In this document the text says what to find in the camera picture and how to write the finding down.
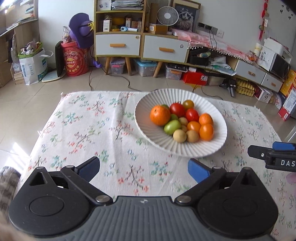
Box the tan longan fruit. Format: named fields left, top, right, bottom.
left=186, top=130, right=199, bottom=143

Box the oval orange tomato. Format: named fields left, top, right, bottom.
left=199, top=123, right=214, bottom=141

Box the tan longan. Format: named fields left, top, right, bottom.
left=173, top=129, right=187, bottom=143
left=179, top=117, right=189, bottom=126

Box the small orange mandarin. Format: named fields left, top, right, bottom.
left=199, top=113, right=214, bottom=126

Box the red tomato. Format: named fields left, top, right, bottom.
left=170, top=102, right=186, bottom=118
left=185, top=108, right=199, bottom=122

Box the yellow-green tomato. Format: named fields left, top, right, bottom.
left=182, top=100, right=195, bottom=109

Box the large orange mandarin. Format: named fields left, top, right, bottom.
left=149, top=105, right=171, bottom=126

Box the green jujube fruit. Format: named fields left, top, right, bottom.
left=171, top=114, right=179, bottom=120

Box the person's right hand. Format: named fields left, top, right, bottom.
left=286, top=172, right=296, bottom=184

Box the floral white tablecloth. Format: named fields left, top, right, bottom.
left=28, top=91, right=295, bottom=239

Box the white ribbed plate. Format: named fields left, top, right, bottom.
left=134, top=88, right=228, bottom=157

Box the low white drawer unit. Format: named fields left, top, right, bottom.
left=228, top=59, right=282, bottom=92

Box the white microwave oven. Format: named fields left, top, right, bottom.
left=256, top=46, right=290, bottom=80

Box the red box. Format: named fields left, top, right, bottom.
left=182, top=71, right=208, bottom=86

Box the red snack bucket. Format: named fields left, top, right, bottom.
left=61, top=41, right=89, bottom=77

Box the white paper shopping bag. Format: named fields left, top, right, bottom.
left=19, top=49, right=54, bottom=85

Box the clear plastic storage box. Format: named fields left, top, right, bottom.
left=133, top=58, right=158, bottom=77

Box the pink cloth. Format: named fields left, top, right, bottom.
left=172, top=29, right=250, bottom=63

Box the white wooden drawer cabinet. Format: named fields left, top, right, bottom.
left=94, top=1, right=147, bottom=76

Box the framed cat picture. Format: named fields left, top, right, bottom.
left=172, top=0, right=201, bottom=33

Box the white desk fan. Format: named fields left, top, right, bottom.
left=157, top=6, right=179, bottom=26

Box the wooden bookshelf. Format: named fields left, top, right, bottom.
left=1, top=1, right=40, bottom=87

